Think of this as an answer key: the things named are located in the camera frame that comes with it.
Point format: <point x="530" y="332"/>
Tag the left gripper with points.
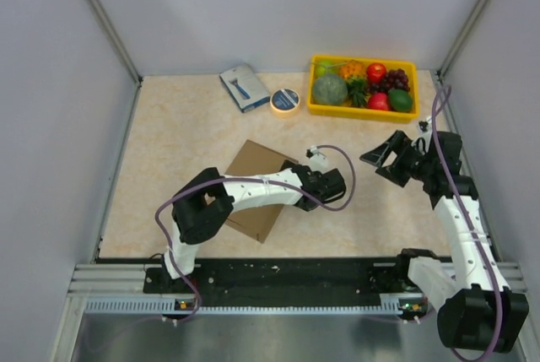
<point x="286" y="164"/>

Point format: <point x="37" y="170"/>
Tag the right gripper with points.
<point x="380" y="155"/>

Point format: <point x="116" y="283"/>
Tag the brown cardboard box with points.
<point x="257" y="206"/>

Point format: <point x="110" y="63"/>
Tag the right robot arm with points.
<point x="476" y="308"/>

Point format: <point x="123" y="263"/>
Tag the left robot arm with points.
<point x="200" y="208"/>

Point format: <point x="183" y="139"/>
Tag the razor package box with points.
<point x="244" y="88"/>

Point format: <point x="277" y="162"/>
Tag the red apple in front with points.
<point x="379" y="102"/>

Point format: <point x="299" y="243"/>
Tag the red apple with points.
<point x="375" y="72"/>
<point x="379" y="102"/>

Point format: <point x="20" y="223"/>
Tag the green avocado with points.
<point x="400" y="100"/>

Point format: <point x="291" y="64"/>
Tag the yellow tape roll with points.
<point x="285" y="103"/>

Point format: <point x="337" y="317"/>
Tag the green netted melon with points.
<point x="329" y="89"/>

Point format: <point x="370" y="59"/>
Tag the dark purple grape bunch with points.
<point x="394" y="79"/>

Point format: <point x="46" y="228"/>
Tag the red apple at back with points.
<point x="375" y="72"/>

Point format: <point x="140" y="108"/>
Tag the orange pineapple with leaves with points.
<point x="354" y="75"/>

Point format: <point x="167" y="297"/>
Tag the yellow plastic tray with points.
<point x="347" y="111"/>

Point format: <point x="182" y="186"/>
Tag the green apple with stem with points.
<point x="325" y="67"/>

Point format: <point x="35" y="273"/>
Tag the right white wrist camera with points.
<point x="424" y="128"/>

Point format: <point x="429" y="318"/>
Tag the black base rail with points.
<point x="293" y="284"/>

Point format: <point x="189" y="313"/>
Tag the right aluminium frame post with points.
<point x="464" y="34"/>

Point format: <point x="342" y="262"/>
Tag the aluminium frame post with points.
<point x="464" y="34"/>
<point x="115" y="41"/>

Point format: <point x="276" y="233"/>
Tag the left aluminium frame post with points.
<point x="115" y="41"/>

